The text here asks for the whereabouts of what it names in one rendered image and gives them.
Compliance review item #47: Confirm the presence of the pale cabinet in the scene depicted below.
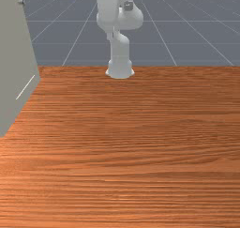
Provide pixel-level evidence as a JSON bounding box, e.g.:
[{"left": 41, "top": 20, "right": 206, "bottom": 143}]
[{"left": 0, "top": 0, "right": 42, "bottom": 139}]

